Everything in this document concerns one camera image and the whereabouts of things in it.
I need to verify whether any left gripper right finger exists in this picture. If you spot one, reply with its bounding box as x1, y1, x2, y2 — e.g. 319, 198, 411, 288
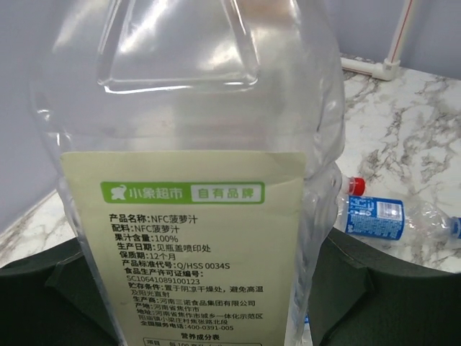
309, 229, 460, 345

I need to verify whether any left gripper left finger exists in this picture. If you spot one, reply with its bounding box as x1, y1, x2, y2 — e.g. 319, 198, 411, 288
1, 239, 118, 346

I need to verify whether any large clear juice bottle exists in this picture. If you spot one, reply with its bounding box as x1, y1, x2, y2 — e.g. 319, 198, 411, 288
30, 1, 345, 345

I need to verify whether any blue label bottle right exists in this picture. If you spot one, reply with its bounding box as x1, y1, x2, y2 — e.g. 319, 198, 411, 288
334, 175, 460, 243

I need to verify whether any white pole with red stripe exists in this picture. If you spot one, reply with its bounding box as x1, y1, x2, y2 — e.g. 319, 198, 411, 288
384, 0, 421, 64

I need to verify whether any white PVC pipe frame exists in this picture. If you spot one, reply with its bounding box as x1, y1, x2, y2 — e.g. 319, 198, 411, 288
341, 57, 400, 81

